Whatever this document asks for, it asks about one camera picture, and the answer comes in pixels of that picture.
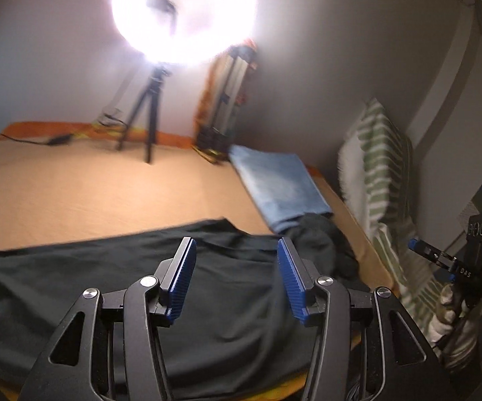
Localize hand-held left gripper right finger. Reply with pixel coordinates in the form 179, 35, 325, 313
276, 237, 459, 401

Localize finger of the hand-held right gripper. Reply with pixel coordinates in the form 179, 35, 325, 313
408, 238, 455, 269

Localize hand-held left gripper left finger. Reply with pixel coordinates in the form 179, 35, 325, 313
17, 237, 197, 401

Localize dark green pants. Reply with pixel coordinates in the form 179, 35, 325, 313
0, 216, 371, 397

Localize person's right hand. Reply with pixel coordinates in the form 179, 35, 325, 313
429, 284, 470, 340

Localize green striped pillow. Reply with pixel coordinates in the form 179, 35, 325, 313
337, 98, 415, 235
370, 217, 479, 374

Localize folded blue jeans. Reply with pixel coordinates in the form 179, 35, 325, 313
228, 144, 334, 235

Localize tan bed sheet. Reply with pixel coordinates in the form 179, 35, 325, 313
0, 137, 397, 295

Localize black tripod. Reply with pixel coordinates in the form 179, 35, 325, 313
116, 63, 173, 164

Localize folded silver tripod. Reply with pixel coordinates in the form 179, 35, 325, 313
194, 46, 259, 164

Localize orange patterned blanket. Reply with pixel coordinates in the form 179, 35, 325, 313
0, 120, 210, 153

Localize ring light cable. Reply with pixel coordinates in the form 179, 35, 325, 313
99, 67, 142, 127

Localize black cable with adapter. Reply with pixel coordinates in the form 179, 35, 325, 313
0, 131, 75, 148

